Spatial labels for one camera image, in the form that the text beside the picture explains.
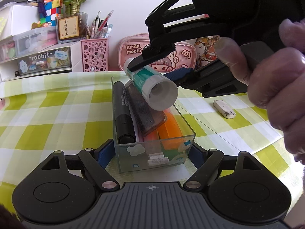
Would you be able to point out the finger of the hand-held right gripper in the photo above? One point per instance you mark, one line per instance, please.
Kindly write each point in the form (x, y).
(140, 62)
(183, 75)

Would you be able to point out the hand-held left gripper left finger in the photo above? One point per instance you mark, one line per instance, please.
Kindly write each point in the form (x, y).
(106, 153)

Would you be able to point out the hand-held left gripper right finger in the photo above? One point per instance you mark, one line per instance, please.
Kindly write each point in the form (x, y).
(196, 156)

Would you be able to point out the green highlighter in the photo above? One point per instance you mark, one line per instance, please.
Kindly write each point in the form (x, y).
(171, 153)

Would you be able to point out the clear plastic organizer box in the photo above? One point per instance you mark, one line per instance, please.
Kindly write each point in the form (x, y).
(133, 164)

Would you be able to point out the green and white glue stick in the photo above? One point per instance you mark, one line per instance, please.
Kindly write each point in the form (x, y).
(157, 93)

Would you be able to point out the orange highlighter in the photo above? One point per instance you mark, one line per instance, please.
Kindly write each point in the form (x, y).
(171, 128)

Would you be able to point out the black marker pen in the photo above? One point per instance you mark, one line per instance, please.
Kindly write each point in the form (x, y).
(124, 114)

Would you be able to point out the pink highlighter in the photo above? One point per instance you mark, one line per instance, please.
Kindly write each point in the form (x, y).
(151, 138)

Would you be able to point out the brown translucent case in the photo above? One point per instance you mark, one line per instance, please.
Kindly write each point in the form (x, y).
(147, 116)

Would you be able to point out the person's right hand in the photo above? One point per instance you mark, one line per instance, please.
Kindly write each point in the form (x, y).
(281, 88)

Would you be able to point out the pink cartoon pencil case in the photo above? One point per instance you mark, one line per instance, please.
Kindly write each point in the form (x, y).
(128, 47)

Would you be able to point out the pink perforated pen holder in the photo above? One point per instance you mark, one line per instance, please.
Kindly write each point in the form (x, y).
(95, 54)

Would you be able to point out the dirty white eraser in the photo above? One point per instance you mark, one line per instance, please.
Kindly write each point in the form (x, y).
(224, 108)

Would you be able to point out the bunch of pens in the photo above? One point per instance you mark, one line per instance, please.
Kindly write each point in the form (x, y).
(100, 26)

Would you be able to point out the green checked tablecloth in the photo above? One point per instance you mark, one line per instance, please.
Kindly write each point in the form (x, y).
(59, 124)

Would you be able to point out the white drawer organizer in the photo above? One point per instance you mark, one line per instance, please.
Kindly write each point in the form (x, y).
(76, 57)

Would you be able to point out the clear glass vase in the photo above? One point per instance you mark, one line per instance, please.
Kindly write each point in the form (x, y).
(83, 23)

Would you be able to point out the framed calligraphy sign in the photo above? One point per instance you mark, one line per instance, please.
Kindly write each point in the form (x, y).
(68, 27)

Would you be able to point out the large colourful puzzle cube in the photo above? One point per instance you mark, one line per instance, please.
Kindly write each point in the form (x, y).
(53, 3)

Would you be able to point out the small orange figurine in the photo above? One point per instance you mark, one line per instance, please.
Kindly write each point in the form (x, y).
(40, 25)

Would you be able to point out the clear plastic storage box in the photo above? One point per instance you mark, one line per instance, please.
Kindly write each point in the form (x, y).
(33, 39)

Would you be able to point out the white storage box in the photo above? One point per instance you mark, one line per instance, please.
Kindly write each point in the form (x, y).
(23, 19)

